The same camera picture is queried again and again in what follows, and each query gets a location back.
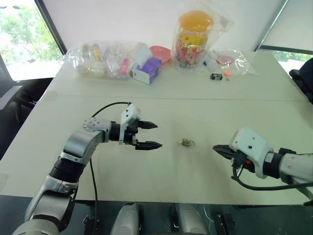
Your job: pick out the clear bag with pink items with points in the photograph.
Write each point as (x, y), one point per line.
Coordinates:
(232, 62)

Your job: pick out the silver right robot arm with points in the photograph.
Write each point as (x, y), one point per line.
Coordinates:
(291, 166)

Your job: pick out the yellow toy tube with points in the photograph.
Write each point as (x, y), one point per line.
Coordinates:
(96, 52)

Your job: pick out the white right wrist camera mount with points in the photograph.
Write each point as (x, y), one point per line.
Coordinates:
(252, 144)

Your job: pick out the purple and white box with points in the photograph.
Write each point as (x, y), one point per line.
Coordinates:
(146, 68)

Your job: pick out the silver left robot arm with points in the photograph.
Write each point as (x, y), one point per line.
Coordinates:
(80, 144)

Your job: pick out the small wrapped candy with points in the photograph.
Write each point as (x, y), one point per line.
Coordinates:
(187, 142)

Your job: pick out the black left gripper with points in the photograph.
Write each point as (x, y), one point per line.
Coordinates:
(129, 135)

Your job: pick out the clear bag around jar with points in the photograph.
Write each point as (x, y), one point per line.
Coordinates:
(223, 24)

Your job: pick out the black metal bracket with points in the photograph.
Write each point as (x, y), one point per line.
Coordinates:
(90, 222)
(226, 224)

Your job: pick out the pink plastic bowl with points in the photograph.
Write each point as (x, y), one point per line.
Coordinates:
(161, 54)

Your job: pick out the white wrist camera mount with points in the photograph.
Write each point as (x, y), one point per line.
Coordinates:
(252, 144)
(129, 113)

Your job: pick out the clear bag of toys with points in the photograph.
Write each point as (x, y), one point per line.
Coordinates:
(107, 61)

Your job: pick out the orange-lidded candy jar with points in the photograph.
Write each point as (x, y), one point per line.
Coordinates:
(193, 39)

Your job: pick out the pink toy block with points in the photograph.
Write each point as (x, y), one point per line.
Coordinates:
(124, 66)

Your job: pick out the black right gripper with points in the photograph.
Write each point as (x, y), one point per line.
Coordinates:
(240, 160)

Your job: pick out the grey rounded robot leg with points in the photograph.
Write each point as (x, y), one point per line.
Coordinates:
(190, 220)
(127, 220)

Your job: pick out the white marker with blue cap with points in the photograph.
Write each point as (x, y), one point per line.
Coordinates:
(207, 64)

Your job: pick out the small black box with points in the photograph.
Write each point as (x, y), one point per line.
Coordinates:
(216, 76)

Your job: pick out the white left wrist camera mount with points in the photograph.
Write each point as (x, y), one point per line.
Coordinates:
(129, 113)

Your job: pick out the dark office chair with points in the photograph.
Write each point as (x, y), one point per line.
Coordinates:
(17, 115)
(303, 78)

